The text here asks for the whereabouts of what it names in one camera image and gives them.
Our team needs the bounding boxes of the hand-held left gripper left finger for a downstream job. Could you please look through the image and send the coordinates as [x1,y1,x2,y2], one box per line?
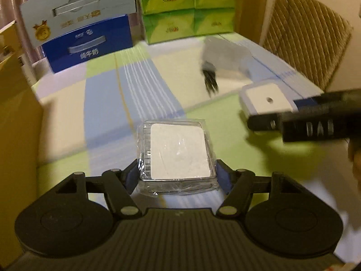
[56,159,142,219]

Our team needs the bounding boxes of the black binder clips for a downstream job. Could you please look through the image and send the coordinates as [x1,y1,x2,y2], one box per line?
[200,60,221,97]

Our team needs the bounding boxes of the brown curtain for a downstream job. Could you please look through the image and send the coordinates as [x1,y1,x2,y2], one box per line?
[0,0,65,27]

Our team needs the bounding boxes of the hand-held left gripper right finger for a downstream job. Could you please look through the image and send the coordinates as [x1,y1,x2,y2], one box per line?
[215,159,306,219]

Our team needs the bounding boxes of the clear plastic bag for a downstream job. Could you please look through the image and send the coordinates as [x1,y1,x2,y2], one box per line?
[201,35,253,80]

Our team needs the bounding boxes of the stack of green tissue packs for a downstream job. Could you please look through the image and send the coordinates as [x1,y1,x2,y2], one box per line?
[134,0,238,45]

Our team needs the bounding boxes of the wicker chair back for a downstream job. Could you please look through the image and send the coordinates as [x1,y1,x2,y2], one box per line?
[260,0,355,93]

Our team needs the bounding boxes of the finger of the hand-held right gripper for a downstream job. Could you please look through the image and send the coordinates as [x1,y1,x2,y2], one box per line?
[247,111,283,132]
[293,88,361,115]

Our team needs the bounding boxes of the brown cardboard box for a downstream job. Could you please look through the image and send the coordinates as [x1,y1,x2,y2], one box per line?
[0,20,45,262]

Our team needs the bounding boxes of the white square box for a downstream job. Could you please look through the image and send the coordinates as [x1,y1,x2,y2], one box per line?
[239,81,299,119]

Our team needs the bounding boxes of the checked cloth covered desktop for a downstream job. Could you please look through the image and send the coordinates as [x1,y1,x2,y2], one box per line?
[30,32,352,211]

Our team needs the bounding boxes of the plastic-wrapped white box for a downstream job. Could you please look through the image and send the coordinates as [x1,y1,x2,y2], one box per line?
[137,119,221,197]

